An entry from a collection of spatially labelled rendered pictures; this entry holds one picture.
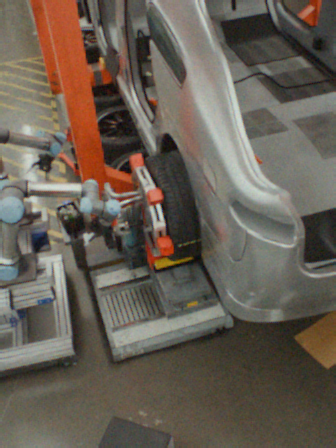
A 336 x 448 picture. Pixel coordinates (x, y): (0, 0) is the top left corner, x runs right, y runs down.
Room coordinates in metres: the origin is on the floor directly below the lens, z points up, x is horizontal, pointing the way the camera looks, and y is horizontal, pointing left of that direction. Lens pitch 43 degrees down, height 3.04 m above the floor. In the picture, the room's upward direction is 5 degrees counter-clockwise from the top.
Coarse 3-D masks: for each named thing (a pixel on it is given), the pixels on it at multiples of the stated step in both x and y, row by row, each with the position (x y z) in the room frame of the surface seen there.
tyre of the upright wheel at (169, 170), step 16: (144, 160) 2.79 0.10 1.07; (160, 160) 2.63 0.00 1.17; (176, 160) 2.61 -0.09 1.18; (144, 176) 2.83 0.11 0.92; (160, 176) 2.48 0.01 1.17; (176, 176) 2.48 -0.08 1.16; (176, 192) 2.39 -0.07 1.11; (192, 192) 2.40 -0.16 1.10; (176, 208) 2.33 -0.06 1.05; (192, 208) 2.34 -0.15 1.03; (176, 224) 2.28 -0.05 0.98; (192, 224) 2.29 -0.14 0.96; (176, 240) 2.25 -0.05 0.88; (192, 240) 2.27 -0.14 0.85; (176, 256) 2.27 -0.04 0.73
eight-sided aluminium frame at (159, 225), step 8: (136, 168) 2.65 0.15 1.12; (144, 168) 2.64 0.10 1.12; (136, 176) 2.68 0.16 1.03; (136, 184) 2.77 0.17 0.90; (144, 184) 2.49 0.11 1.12; (152, 184) 2.48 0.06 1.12; (144, 192) 2.45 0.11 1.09; (152, 208) 2.36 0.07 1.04; (160, 208) 2.37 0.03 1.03; (152, 216) 2.33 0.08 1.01; (160, 216) 2.33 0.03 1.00; (160, 224) 2.30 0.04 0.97; (144, 232) 2.63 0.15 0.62; (152, 232) 2.62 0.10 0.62; (152, 248) 2.47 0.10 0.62
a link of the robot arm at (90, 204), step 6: (90, 192) 2.18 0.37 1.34; (84, 198) 2.12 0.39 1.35; (90, 198) 2.13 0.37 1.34; (96, 198) 2.14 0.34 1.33; (84, 204) 2.09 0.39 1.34; (90, 204) 2.09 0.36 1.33; (96, 204) 2.10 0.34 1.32; (102, 204) 2.11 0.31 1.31; (84, 210) 2.08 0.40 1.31; (90, 210) 2.08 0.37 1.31; (96, 210) 2.08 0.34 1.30; (102, 210) 2.09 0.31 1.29
